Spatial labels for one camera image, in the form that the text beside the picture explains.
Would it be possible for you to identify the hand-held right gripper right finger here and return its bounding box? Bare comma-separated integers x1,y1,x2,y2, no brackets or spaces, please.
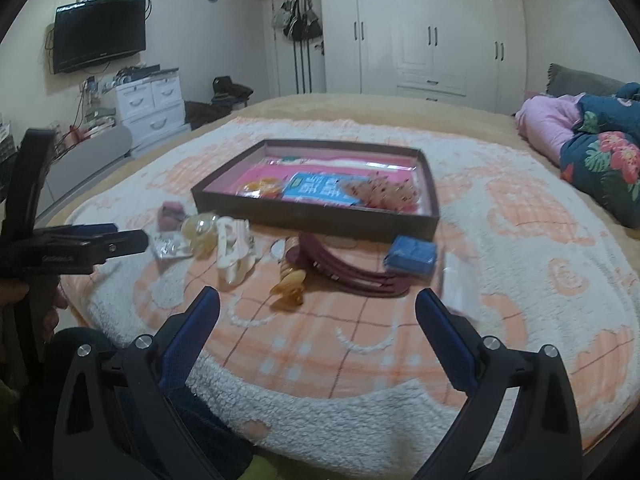
415,289,586,480

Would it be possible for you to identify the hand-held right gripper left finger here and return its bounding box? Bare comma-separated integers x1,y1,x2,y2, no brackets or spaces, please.
52,286,223,480

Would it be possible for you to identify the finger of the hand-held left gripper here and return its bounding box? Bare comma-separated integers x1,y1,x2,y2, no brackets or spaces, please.
91,229,150,267
34,223,120,242

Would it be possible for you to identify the earring card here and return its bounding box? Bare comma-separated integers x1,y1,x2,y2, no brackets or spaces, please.
150,232,193,262

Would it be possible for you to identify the white claw hair clip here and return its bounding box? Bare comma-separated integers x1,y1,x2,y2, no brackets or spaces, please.
215,216,258,286

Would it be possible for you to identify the blue gift box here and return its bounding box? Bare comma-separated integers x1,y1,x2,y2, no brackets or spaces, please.
384,235,438,277

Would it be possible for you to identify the maroon curved hair clip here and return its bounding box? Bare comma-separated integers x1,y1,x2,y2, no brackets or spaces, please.
310,255,410,302
299,232,408,293

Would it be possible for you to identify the dark brown tray box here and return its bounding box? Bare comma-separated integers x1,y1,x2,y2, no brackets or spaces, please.
191,138,441,243

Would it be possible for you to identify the person's left hand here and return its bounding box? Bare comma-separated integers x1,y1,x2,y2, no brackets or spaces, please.
0,280,68,343

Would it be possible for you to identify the small pink pouch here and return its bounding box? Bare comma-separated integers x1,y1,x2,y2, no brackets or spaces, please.
157,201,185,231

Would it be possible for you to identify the grey rounded panel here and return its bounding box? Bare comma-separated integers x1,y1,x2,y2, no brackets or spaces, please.
35,125,133,216

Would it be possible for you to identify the clear yellow plastic packet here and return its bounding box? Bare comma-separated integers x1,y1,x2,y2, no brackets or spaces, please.
181,212,221,260

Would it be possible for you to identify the white orange checked blanket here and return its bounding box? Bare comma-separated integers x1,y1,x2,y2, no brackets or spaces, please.
65,116,640,466

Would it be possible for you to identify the amber hair clip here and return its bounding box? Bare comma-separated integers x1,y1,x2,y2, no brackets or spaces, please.
270,237,306,308

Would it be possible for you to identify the cluttered shelf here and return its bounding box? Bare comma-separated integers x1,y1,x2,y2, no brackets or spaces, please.
75,75,118,136

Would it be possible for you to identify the orange hair clip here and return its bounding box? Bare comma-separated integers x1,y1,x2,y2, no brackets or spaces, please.
236,178,276,200

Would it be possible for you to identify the white drawer cabinet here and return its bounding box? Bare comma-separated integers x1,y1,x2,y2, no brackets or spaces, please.
112,67,188,153

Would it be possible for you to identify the peach dotted scrunchie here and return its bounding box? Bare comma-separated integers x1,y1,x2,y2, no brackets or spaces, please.
350,172,418,211

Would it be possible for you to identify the pink plastic packet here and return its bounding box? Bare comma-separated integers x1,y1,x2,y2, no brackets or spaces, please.
227,155,426,216

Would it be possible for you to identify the dark box on cabinet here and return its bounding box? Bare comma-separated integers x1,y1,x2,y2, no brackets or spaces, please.
117,63,161,83

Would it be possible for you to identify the blue printed packet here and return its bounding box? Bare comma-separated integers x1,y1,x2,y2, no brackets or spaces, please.
282,171,373,207

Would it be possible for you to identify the black bag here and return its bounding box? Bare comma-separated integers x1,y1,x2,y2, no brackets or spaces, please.
210,76,255,108

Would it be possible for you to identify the black television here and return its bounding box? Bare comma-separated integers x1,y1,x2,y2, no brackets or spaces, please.
52,0,147,75

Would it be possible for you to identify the dark floral quilt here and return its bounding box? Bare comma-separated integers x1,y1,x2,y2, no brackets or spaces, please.
559,82,640,228

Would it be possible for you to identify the white door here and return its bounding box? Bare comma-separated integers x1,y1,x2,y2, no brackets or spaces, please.
262,0,326,96

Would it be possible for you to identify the tan bed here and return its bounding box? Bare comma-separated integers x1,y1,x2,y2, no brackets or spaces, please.
40,92,640,461

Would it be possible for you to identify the cluster of hanging bags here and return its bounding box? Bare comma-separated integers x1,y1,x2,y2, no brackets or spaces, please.
272,0,323,43

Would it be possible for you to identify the grey pillow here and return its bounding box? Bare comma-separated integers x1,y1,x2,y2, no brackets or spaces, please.
545,63,628,98

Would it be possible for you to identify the white wardrobe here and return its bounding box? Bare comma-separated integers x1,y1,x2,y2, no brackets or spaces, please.
241,0,528,116

